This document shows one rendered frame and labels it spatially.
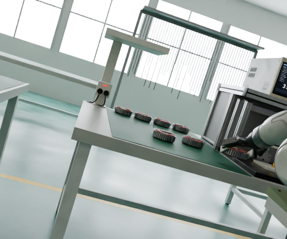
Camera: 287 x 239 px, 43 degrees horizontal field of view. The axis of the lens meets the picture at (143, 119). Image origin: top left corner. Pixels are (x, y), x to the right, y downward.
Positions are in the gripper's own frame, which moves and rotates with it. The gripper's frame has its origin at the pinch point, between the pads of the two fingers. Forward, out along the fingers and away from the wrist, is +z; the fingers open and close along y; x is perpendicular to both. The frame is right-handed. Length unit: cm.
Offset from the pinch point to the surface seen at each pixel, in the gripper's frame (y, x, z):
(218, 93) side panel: -8, -53, 45
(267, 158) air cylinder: -30.7, -11.8, 24.0
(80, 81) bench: 77, -145, 269
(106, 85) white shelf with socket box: 58, -46, 64
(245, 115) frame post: -9.8, -26.1, 12.7
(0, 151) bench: 108, 3, 97
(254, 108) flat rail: -13.4, -30.3, 10.4
